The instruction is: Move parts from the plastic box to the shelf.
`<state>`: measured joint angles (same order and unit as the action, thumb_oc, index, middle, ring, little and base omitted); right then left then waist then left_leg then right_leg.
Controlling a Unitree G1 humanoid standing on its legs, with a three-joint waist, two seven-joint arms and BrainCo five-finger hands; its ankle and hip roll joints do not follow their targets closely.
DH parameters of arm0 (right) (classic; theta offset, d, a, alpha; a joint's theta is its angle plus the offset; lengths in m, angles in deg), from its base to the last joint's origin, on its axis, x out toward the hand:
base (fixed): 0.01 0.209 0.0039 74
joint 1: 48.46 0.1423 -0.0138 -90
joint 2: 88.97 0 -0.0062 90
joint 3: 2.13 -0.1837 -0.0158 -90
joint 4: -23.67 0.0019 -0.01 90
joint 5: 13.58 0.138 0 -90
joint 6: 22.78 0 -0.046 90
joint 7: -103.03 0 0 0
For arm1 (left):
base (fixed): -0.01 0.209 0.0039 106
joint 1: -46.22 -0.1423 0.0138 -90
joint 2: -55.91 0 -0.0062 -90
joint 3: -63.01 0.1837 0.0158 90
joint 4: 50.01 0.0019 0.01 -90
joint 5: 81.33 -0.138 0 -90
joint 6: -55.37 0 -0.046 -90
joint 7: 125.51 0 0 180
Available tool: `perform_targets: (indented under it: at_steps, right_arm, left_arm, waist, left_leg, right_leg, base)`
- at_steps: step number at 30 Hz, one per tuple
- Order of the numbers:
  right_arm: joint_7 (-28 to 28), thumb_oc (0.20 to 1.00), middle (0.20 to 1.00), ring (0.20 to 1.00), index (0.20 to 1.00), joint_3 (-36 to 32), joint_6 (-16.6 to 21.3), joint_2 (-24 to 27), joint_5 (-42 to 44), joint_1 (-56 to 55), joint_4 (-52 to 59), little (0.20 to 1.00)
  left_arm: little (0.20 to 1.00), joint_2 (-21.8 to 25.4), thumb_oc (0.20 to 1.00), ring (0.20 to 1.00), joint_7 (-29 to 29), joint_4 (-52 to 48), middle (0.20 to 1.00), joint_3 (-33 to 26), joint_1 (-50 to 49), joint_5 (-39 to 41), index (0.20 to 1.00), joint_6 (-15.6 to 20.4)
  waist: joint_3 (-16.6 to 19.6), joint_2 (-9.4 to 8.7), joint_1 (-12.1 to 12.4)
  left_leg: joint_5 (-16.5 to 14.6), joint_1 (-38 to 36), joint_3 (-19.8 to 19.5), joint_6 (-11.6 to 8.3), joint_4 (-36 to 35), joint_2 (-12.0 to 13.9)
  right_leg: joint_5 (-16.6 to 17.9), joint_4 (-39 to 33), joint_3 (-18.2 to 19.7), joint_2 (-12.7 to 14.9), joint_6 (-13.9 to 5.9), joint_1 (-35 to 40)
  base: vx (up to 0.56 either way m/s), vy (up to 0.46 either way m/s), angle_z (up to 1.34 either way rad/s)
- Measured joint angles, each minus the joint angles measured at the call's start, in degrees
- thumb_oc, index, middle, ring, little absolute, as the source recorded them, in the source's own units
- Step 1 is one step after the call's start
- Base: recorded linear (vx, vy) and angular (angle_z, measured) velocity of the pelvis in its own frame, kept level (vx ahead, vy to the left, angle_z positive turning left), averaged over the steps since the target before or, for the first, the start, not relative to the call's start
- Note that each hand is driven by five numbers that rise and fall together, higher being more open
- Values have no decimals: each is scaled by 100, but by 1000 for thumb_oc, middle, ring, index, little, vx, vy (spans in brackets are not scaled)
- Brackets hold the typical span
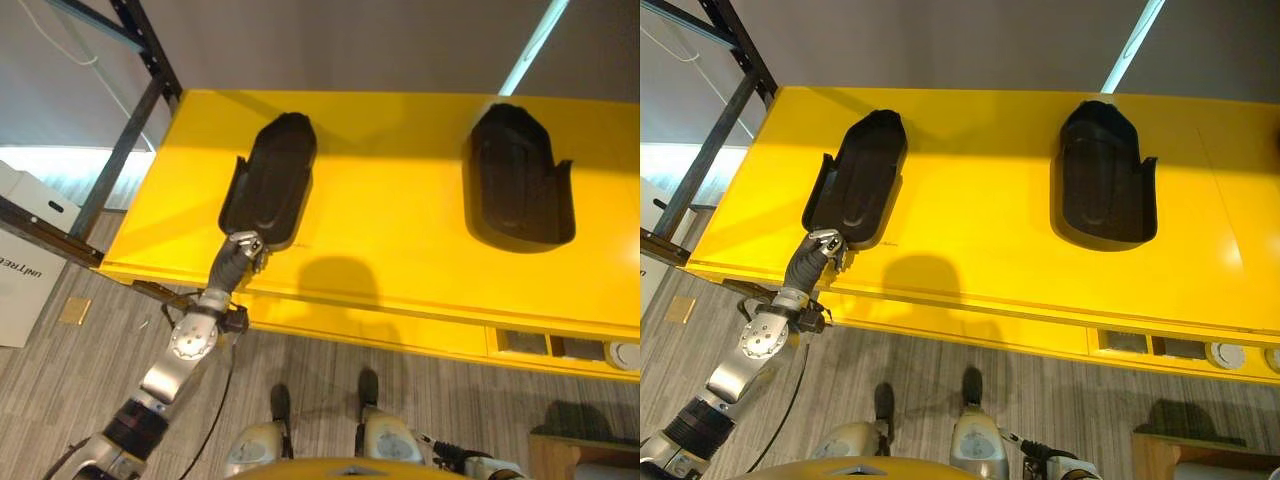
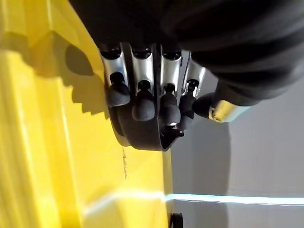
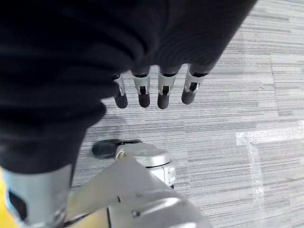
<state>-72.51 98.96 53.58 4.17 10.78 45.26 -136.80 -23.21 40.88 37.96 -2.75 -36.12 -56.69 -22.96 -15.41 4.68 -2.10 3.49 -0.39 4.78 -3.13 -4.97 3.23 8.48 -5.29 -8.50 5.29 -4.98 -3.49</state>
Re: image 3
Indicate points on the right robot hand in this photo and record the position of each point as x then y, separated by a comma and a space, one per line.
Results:
71, 59

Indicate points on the silver robot leg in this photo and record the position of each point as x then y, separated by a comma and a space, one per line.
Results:
140, 187

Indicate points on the yellow shelf frame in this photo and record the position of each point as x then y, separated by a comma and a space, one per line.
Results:
6, 204

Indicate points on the dark robot foot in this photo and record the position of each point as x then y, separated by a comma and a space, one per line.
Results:
108, 147

